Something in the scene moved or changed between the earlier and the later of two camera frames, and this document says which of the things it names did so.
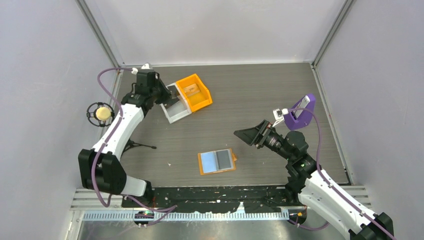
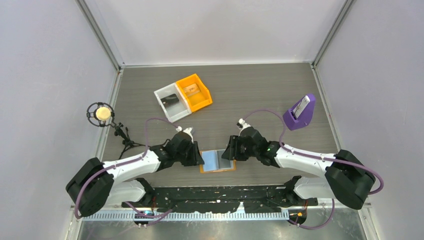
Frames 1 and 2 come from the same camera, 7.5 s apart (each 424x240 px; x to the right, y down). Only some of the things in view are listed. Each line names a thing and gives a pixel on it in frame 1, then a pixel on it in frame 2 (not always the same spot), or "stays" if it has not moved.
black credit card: (223, 159) stays
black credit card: (169, 103) stays
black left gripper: (166, 94) → (196, 158)
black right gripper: (251, 135) → (232, 151)
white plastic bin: (179, 110) stays
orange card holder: (216, 161) stays
